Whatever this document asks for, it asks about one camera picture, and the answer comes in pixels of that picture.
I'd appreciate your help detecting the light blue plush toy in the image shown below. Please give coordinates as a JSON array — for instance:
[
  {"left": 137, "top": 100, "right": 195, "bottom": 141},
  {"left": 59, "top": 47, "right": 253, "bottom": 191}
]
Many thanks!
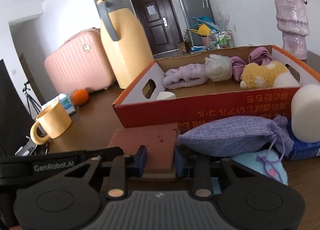
[{"left": 231, "top": 149, "right": 289, "bottom": 186}]

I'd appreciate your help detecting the purple drawstring pouch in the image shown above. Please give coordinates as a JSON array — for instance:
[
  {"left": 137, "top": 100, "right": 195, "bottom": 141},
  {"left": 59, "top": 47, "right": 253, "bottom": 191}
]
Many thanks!
[{"left": 177, "top": 116, "right": 294, "bottom": 157}]

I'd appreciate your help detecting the pink rectangular sponge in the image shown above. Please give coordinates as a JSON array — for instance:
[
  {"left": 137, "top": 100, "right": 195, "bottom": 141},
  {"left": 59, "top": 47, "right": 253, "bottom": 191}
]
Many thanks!
[{"left": 107, "top": 123, "right": 180, "bottom": 181}]

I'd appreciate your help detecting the white round sponge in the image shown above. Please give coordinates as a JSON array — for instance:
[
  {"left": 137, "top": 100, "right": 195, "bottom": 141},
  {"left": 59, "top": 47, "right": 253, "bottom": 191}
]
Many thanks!
[{"left": 291, "top": 84, "right": 320, "bottom": 143}]

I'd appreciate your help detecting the white and yellow plush toy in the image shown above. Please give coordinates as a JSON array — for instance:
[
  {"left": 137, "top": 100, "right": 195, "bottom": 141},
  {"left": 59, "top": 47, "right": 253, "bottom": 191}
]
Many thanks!
[{"left": 240, "top": 61, "right": 299, "bottom": 90}]

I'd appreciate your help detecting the plastic soft ball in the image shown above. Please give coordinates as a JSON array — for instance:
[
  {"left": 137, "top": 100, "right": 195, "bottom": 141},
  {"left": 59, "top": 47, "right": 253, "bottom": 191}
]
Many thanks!
[{"left": 204, "top": 54, "right": 233, "bottom": 82}]

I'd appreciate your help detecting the lilac fluffy headband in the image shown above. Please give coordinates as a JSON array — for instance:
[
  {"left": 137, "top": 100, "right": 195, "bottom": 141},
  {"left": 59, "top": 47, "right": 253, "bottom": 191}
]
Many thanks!
[{"left": 163, "top": 64, "right": 208, "bottom": 90}]

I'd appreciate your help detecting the yellow ceramic mug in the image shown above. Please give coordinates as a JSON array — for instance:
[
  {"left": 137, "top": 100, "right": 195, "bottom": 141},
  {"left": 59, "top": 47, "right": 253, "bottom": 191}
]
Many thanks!
[{"left": 30, "top": 100, "right": 72, "bottom": 145}]

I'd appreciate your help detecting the blue tissue pack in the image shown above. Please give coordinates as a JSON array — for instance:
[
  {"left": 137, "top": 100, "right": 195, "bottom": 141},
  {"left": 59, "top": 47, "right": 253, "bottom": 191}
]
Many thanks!
[{"left": 41, "top": 93, "right": 77, "bottom": 116}]

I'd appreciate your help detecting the orange fruit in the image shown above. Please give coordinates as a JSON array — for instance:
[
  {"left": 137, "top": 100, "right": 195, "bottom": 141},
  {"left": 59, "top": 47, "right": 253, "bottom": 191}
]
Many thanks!
[{"left": 72, "top": 89, "right": 89, "bottom": 106}]

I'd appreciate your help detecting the pink mini suitcase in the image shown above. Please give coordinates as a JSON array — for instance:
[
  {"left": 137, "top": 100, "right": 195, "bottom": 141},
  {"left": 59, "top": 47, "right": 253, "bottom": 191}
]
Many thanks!
[{"left": 44, "top": 28, "right": 116, "bottom": 94}]

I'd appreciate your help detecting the red cardboard box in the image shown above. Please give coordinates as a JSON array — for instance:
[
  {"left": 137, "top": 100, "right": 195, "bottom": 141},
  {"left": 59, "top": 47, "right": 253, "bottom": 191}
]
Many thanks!
[{"left": 112, "top": 44, "right": 320, "bottom": 135}]

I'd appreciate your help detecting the yellow thermos jug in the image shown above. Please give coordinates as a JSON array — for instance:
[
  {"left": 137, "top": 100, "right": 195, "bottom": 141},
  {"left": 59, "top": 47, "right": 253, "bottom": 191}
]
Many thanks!
[{"left": 97, "top": 0, "right": 154, "bottom": 89}]

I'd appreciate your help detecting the metal storage trolley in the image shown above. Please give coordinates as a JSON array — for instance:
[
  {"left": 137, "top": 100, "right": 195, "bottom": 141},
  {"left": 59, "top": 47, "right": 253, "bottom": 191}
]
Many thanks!
[{"left": 210, "top": 30, "right": 234, "bottom": 49}]

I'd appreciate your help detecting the yellow toy on pile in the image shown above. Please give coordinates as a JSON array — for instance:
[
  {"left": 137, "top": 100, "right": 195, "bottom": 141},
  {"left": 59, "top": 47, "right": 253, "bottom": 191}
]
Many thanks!
[{"left": 190, "top": 24, "right": 210, "bottom": 37}]

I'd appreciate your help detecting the purple ceramic vase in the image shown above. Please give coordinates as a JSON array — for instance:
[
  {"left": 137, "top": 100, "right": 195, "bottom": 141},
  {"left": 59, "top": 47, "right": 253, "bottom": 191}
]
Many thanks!
[{"left": 274, "top": 0, "right": 310, "bottom": 61}]

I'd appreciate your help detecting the dark brown door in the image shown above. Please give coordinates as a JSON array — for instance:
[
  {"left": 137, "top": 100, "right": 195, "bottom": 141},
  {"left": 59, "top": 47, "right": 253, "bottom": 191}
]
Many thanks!
[{"left": 131, "top": 0, "right": 182, "bottom": 56}]

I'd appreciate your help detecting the grey refrigerator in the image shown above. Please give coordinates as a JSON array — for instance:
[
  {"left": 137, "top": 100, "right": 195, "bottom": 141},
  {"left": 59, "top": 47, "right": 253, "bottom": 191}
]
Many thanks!
[{"left": 178, "top": 0, "right": 214, "bottom": 46}]

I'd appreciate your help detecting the black camera tripod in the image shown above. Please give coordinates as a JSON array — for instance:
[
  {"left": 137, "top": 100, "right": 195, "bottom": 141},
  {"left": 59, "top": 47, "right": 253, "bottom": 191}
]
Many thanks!
[{"left": 22, "top": 79, "right": 41, "bottom": 118}]

